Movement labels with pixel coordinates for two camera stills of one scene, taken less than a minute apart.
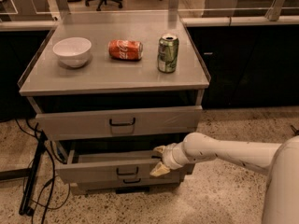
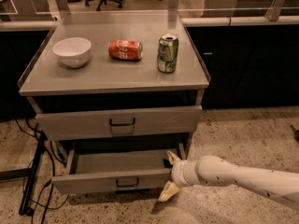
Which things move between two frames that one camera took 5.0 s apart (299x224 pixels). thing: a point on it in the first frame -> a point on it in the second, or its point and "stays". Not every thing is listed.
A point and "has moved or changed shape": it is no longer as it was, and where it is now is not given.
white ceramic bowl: (73, 51) stays
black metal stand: (25, 208) stays
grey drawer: (121, 122) stays
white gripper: (168, 156) -> (177, 173)
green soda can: (168, 49) stays
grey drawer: (108, 167) has moved or changed shape
